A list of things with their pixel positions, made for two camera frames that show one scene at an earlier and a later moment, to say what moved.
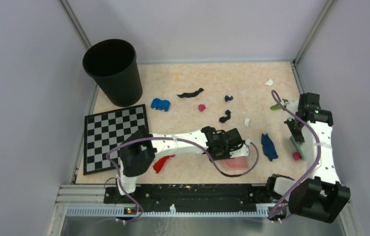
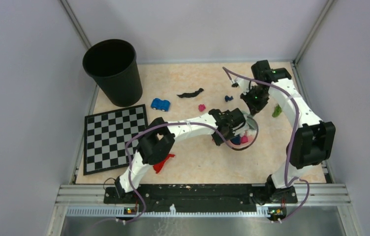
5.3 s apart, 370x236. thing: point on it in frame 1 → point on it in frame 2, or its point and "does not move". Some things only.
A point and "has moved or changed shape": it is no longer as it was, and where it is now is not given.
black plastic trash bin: [114, 64] does not move
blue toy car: [163, 104] does not move
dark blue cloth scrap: [268, 147] has moved or changed shape
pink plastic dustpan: [239, 162] → [252, 132]
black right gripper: [298, 138] → [254, 108]
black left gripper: [226, 156] → [217, 140]
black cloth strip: [191, 94] does not move
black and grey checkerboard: [103, 131] does not move
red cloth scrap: [158, 165] does not move
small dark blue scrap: [227, 98] does not move
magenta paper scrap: [201, 107] does not move
